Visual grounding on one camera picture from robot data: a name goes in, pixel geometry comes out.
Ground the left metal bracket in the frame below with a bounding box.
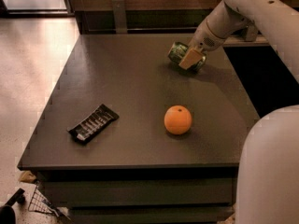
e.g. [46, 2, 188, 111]
[112, 0, 128, 34]

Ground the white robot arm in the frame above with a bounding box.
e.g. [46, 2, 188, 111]
[179, 0, 299, 224]

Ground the metal bracket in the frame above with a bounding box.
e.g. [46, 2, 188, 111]
[112, 0, 128, 34]
[241, 22, 259, 42]

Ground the grey table with drawers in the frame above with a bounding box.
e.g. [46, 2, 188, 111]
[19, 35, 257, 224]

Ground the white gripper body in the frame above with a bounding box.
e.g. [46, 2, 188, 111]
[189, 19, 224, 51]

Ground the yellow crumpled paper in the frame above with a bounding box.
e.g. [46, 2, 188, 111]
[19, 171, 37, 184]

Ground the black snack bar wrapper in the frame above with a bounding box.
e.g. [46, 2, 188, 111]
[67, 104, 119, 144]

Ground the green soda can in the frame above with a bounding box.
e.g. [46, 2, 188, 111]
[168, 42, 206, 72]

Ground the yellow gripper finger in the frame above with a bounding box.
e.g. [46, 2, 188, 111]
[178, 48, 205, 70]

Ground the right metal bracket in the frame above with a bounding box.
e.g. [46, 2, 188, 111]
[241, 22, 259, 42]

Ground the wire basket on floor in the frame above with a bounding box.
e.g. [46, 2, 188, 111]
[28, 186, 69, 219]

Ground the black object on floor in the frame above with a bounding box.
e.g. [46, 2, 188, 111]
[0, 189, 25, 224]

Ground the orange fruit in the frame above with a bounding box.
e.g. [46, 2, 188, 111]
[164, 105, 192, 135]

